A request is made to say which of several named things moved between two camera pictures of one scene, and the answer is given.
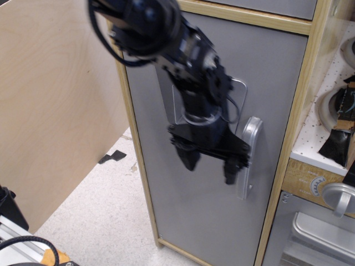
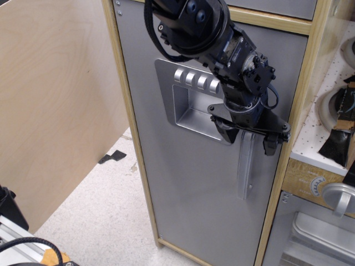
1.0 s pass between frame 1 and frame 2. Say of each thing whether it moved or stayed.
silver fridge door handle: stayed
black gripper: moved
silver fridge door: stayed
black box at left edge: stayed
